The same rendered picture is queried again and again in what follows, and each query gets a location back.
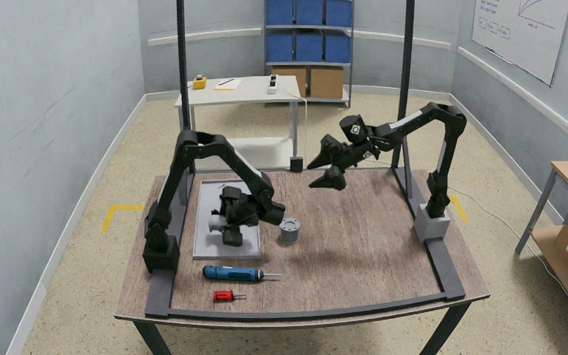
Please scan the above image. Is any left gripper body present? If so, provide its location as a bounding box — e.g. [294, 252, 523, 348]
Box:
[325, 143, 359, 192]

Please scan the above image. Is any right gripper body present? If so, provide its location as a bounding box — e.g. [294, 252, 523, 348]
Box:
[222, 186, 251, 247]

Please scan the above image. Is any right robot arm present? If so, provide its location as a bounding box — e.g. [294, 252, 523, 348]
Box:
[144, 129, 286, 253]

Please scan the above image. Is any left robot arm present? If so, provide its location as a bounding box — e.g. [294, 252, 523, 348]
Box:
[320, 102, 467, 219]

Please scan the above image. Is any red screwdriver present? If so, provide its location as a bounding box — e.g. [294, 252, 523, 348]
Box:
[214, 291, 245, 300]

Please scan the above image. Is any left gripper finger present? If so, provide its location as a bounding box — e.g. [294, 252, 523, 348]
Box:
[308, 169, 337, 190]
[306, 149, 331, 169]

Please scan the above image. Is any black metal overhead frame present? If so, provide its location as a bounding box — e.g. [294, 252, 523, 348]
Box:
[176, 0, 415, 206]

